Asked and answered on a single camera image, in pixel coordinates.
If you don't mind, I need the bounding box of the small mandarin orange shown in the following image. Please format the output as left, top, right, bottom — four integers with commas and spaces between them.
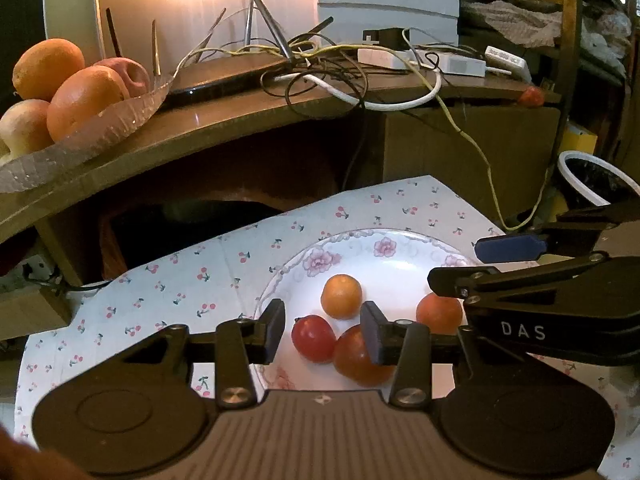
320, 274, 362, 320

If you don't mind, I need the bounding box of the cherry print tablecloth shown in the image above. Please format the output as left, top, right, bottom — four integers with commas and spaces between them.
13, 173, 640, 480

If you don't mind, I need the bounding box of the white floral plate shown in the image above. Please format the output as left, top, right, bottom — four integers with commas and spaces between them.
255, 229, 477, 390

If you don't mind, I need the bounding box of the white round bin rim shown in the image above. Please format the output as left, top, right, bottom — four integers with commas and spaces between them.
556, 151, 639, 210

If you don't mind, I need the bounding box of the brown wooden shelf unit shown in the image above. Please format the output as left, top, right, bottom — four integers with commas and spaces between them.
1, 77, 566, 285

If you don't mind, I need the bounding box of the small red fruit on shelf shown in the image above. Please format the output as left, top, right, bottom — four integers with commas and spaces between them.
518, 86, 546, 108

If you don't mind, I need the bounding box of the white power strip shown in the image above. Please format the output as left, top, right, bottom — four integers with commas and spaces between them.
357, 48, 532, 82

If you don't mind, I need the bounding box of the black adapter box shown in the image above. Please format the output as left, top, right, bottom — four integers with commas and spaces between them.
362, 27, 410, 51

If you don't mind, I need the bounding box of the black tablet on shelf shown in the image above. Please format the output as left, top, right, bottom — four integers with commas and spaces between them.
160, 53, 292, 110

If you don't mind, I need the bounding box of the glass fruit dish on shelf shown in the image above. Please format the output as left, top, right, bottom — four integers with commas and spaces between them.
1, 74, 175, 193

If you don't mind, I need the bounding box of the red apple in shelf dish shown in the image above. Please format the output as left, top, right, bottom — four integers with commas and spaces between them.
96, 58, 151, 98

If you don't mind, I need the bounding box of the pale apple in shelf dish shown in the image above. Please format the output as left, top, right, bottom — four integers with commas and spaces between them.
1, 99, 54, 158

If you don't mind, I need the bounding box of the white cable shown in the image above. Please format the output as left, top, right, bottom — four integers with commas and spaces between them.
259, 66, 444, 112

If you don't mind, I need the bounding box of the yellow green cable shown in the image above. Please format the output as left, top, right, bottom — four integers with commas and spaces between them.
169, 41, 557, 233

